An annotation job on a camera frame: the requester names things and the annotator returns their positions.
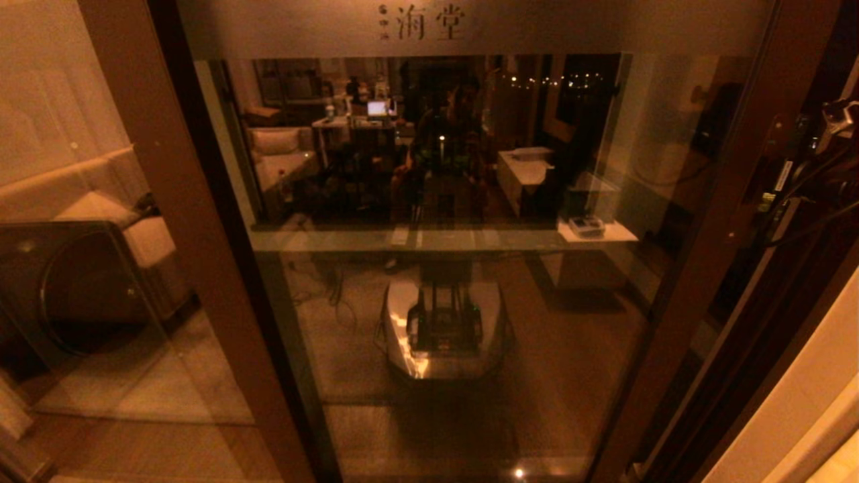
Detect brown-framed sliding glass door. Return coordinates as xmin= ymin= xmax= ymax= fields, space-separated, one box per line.
xmin=174 ymin=0 xmax=843 ymax=483

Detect dark brown door jamb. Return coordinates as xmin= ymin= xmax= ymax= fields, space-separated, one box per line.
xmin=631 ymin=201 xmax=859 ymax=483

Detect long stone railing sill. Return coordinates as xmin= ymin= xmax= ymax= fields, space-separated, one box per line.
xmin=255 ymin=217 xmax=605 ymax=234

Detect brown-framed fixed glass panel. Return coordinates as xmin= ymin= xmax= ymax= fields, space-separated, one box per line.
xmin=0 ymin=0 xmax=316 ymax=483

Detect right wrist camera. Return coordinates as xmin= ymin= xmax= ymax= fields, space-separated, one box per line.
xmin=820 ymin=98 xmax=859 ymax=138

